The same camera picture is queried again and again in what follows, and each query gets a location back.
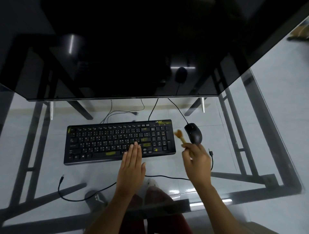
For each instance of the person's left hand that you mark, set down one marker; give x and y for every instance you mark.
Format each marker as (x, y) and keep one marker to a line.
(130, 171)

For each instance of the person's right hand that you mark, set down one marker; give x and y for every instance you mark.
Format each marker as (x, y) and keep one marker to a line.
(199, 164)

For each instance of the person's left little finger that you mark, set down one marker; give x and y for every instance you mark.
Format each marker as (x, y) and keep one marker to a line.
(125, 160)

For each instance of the person's right fingers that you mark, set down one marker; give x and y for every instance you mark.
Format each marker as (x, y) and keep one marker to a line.
(189, 150)

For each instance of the person's left thumb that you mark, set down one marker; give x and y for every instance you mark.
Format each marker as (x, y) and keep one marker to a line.
(143, 168)

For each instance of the person's left middle finger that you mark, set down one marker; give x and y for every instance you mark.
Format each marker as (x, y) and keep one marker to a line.
(135, 153)

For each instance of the small wooden brush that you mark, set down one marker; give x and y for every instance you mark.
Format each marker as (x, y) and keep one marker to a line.
(182, 139)

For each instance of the person's left forearm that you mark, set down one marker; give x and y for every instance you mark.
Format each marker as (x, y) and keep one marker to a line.
(113, 212)

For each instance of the person's right forearm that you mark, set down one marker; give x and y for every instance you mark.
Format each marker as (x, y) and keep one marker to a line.
(222, 212)

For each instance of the black computer mouse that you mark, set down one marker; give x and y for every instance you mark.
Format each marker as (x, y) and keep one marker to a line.
(193, 133)

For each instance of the person's leg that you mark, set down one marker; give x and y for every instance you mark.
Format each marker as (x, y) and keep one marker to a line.
(158, 195)

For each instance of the black keyboard with yellow marks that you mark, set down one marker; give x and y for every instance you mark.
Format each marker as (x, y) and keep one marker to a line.
(96, 144)

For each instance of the silver monitor stand leg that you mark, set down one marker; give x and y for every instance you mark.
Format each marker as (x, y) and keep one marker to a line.
(51, 109)
(204, 104)

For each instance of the black sandal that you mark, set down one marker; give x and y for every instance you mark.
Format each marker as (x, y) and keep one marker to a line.
(96, 200)

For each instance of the red shorts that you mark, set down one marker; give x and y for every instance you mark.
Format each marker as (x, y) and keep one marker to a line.
(157, 223)

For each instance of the black computer monitor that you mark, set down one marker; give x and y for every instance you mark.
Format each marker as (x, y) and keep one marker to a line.
(135, 48)

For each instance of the brown sandal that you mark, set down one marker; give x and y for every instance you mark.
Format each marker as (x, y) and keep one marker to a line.
(299, 33)

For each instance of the black metal table frame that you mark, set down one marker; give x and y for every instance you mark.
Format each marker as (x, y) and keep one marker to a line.
(243, 154)

